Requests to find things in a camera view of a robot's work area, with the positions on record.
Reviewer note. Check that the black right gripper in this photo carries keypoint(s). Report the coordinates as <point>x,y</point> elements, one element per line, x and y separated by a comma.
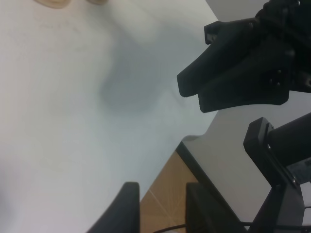
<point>229,42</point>

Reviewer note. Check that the beige teapot saucer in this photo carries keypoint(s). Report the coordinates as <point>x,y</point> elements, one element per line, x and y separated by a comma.
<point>55,4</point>

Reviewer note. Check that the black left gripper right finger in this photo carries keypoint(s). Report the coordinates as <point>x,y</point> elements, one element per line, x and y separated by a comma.
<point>205,215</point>

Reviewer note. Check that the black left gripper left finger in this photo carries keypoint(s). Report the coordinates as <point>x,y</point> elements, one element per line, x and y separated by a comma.
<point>123,214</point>

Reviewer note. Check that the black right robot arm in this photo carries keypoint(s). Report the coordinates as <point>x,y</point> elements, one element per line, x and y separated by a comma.
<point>258,60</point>

